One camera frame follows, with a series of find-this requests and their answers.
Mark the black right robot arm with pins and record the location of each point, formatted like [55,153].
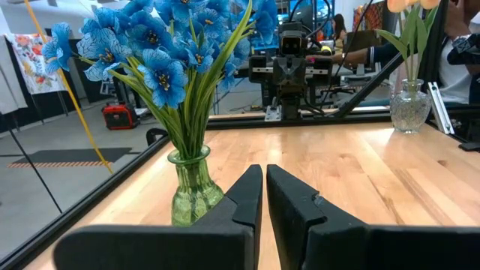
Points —
[290,105]

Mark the white hanging cloth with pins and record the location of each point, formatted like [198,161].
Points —
[9,82]

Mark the black aluminium table frame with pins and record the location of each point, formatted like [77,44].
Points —
[112,187]

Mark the silver corner bracket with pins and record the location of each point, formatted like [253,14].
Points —
[440,108]

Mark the red black tool case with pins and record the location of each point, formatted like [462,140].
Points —
[120,116]

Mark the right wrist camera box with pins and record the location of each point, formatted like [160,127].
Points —
[291,43]

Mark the black frame clamp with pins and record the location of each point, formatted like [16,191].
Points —
[470,146]
[154,134]

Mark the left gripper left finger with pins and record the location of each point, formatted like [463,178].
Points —
[168,247]

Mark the green glass vase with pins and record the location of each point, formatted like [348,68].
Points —
[195,195]

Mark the clear glass vase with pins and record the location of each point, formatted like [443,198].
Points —
[410,108]

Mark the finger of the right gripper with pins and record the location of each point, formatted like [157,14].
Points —
[297,71]
[283,71]

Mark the hazard striped black mat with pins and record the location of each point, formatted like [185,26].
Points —
[75,155]

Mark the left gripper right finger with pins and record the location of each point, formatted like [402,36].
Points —
[375,247]

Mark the floral print cloth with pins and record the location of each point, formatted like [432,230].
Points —
[33,63]

